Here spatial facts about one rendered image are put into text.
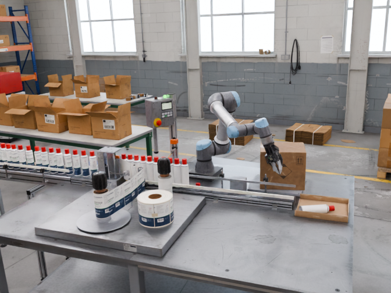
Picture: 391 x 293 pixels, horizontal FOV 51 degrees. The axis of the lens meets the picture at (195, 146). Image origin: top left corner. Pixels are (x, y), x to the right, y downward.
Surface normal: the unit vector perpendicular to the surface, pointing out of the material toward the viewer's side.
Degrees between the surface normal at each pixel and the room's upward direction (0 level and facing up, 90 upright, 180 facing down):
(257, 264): 0
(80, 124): 90
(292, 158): 90
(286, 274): 0
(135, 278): 90
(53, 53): 90
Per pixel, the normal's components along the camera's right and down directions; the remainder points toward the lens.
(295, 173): -0.16, 0.29
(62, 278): 0.00, -0.95
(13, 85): 0.95, 0.05
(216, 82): -0.48, 0.27
